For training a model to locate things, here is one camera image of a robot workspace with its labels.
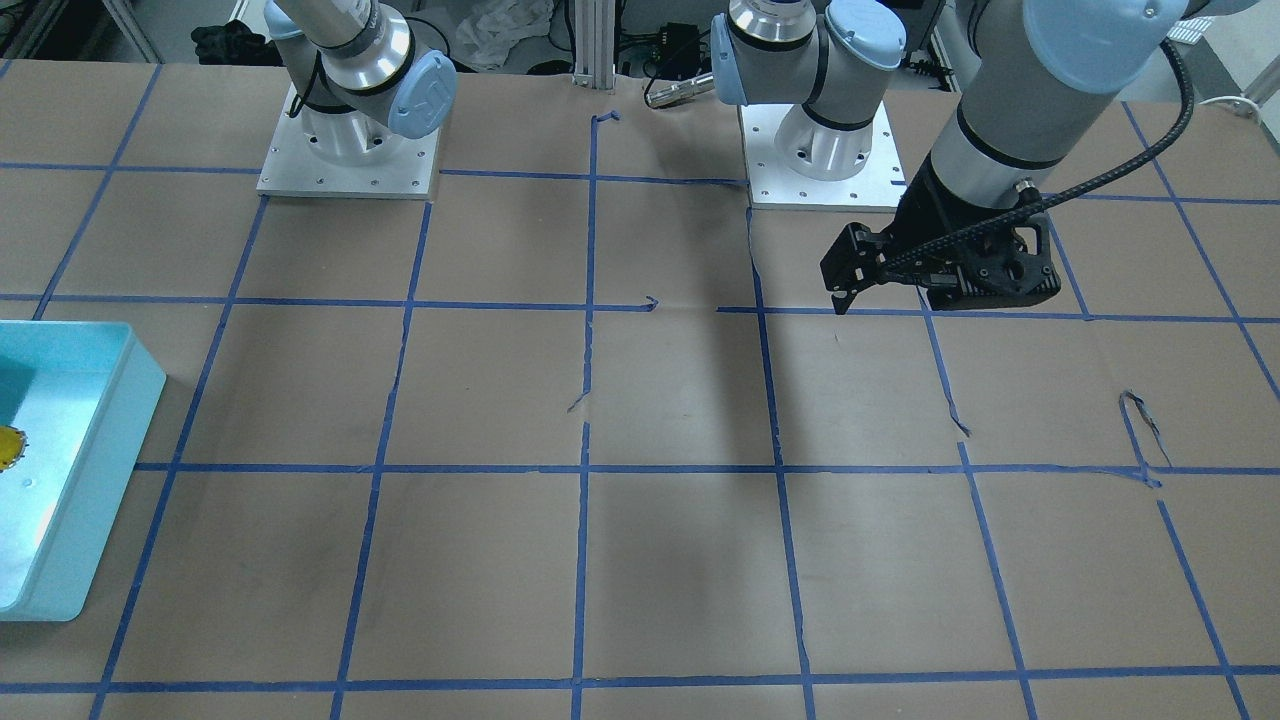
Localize aluminium frame post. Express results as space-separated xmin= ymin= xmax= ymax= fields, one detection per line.
xmin=572 ymin=0 xmax=618 ymax=94

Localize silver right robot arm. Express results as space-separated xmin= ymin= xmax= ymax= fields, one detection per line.
xmin=264 ymin=1 xmax=458 ymax=167

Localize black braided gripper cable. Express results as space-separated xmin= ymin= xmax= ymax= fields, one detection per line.
xmin=881 ymin=38 xmax=1197 ymax=275

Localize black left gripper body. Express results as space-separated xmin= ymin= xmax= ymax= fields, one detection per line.
xmin=876 ymin=152 xmax=1062 ymax=311

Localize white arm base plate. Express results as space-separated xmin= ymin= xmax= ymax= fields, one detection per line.
xmin=256 ymin=86 xmax=442 ymax=200

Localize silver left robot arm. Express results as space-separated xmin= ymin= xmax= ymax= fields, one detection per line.
xmin=710 ymin=1 xmax=1251 ymax=315

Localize yellow beetle toy car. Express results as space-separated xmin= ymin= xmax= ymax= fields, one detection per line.
xmin=0 ymin=425 xmax=28 ymax=471

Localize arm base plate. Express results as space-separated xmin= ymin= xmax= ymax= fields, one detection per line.
xmin=739 ymin=104 xmax=908 ymax=213

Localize light blue plastic bin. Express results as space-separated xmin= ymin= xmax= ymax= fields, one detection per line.
xmin=1 ymin=320 xmax=166 ymax=623

